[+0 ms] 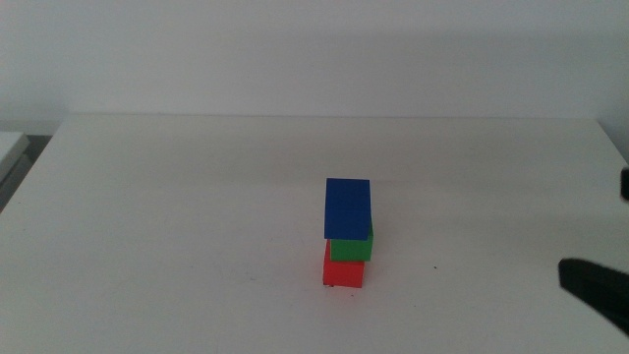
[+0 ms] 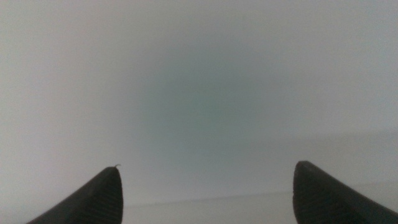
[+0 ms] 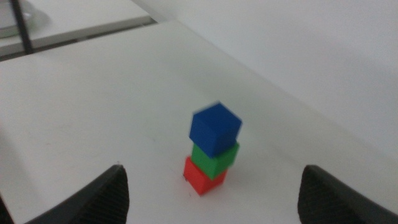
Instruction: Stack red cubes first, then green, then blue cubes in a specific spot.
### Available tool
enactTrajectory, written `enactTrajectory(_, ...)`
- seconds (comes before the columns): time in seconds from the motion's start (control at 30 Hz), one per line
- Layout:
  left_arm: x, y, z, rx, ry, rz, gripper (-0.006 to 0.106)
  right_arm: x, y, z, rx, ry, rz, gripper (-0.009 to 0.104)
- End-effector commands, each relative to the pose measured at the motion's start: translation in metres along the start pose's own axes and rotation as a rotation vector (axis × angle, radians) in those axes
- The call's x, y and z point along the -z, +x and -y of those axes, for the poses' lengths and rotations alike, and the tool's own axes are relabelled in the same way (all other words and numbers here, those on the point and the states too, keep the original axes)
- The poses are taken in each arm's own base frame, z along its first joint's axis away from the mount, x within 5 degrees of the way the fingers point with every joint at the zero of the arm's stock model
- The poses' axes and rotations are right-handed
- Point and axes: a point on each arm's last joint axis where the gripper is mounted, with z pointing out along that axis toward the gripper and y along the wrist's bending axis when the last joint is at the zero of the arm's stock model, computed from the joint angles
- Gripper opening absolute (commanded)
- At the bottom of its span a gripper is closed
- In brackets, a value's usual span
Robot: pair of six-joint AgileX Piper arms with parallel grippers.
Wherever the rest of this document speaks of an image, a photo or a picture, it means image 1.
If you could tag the blue cube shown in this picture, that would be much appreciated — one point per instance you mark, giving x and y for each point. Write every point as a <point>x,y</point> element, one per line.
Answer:
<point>346,209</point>

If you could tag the red cube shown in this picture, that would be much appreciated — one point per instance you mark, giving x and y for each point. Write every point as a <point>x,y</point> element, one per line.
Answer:
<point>343,275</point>

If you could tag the green cube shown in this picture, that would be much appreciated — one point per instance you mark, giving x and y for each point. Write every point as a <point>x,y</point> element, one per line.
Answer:
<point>351,251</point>

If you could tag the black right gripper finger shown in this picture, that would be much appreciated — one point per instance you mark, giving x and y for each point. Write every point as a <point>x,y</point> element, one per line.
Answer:
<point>625,184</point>
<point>599,290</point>

